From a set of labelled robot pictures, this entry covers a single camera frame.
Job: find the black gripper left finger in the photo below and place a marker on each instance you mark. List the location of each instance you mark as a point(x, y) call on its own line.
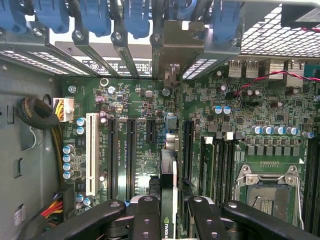
point(95, 217)

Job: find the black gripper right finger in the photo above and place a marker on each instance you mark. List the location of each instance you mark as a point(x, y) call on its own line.
point(250, 217)

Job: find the CPU socket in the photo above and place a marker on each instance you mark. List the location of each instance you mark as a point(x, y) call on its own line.
point(270, 197)

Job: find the white expansion slot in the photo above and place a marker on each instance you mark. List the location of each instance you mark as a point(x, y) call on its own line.
point(92, 155)

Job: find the installed green RAM stick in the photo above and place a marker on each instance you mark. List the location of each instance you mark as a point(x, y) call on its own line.
point(207, 170)

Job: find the black open PC case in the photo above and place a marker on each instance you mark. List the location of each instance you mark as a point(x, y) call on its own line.
point(25, 150)

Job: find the short black expansion slot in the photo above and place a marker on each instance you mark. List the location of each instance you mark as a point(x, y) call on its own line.
point(150, 131)

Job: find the green motherboard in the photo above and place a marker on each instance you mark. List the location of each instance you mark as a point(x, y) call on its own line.
point(145, 105)

